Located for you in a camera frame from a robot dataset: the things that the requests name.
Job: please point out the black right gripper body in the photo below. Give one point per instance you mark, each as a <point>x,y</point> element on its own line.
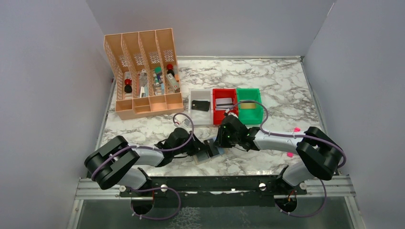
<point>228,123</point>

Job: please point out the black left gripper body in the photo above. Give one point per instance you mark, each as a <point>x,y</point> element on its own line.
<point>200,147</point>

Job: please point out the white credit card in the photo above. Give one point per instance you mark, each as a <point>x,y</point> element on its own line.
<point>223,103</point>

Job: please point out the black chip card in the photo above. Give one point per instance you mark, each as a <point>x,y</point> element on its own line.
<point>201,105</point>

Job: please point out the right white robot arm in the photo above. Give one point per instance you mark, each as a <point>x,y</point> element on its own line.
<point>319,155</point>

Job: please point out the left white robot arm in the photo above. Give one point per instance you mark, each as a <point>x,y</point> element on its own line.
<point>118,163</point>

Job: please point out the gold striped card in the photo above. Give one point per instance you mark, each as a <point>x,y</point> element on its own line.
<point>247,106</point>

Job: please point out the green plastic bin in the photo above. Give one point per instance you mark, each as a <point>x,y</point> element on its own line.
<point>250,116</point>

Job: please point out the white plastic bin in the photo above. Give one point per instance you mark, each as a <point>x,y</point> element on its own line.
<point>201,118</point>

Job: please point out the red plastic bin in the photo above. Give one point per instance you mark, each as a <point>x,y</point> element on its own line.
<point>218,115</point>

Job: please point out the grey staples box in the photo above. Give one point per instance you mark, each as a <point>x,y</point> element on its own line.
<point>173,83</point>

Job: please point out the light blue stapler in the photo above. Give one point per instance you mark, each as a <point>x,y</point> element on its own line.
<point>143,92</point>

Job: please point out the pink marker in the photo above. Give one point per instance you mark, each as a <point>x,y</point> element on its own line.
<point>290,154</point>

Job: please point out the green white glue stick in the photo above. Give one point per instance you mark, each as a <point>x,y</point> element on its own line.
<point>156,81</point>

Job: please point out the red black stamp left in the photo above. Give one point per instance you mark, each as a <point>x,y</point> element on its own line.
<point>128,86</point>

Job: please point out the red black stamp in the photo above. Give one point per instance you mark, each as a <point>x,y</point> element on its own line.
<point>170,69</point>
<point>128,86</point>

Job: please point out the red black stamp right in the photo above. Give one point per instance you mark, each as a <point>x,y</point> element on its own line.
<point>170,69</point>

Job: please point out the green eraser block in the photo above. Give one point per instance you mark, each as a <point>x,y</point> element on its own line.
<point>158,70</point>

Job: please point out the peach plastic desk organizer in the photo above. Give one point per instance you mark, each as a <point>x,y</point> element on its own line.
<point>135,55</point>

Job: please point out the black mounting rail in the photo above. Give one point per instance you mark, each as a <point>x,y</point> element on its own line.
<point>214,191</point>

